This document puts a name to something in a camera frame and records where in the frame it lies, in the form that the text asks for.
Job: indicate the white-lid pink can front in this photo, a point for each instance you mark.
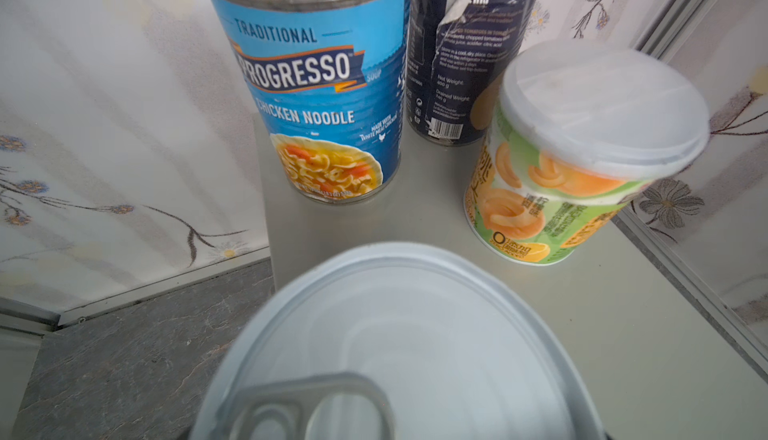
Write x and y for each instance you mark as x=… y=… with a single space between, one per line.
x=397 y=340

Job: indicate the blue label soup can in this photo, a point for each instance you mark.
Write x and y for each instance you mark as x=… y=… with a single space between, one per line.
x=328 y=80

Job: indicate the dark can with gold lid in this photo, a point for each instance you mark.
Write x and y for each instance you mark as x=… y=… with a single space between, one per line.
x=457 y=53

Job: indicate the green orange label can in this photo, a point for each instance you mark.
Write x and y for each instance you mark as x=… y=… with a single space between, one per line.
x=578 y=130

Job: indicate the grey metal cabinet box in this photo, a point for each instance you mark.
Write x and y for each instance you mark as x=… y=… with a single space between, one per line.
x=660 y=360

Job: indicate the aluminium corner wall post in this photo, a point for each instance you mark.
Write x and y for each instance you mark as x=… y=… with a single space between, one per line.
x=675 y=24

